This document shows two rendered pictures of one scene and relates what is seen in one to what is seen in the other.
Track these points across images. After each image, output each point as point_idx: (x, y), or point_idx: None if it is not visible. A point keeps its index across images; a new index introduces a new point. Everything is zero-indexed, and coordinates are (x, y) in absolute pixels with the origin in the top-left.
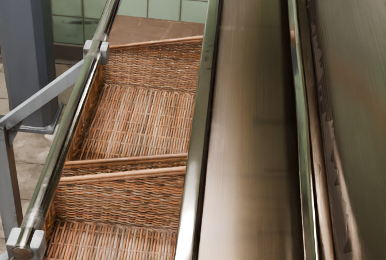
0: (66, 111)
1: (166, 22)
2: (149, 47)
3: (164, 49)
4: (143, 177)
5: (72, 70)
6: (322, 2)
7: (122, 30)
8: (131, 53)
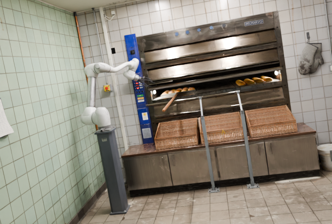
0: (216, 94)
1: (127, 151)
2: (139, 150)
3: (157, 133)
4: (200, 125)
5: (201, 101)
6: (222, 67)
7: (130, 153)
8: (156, 137)
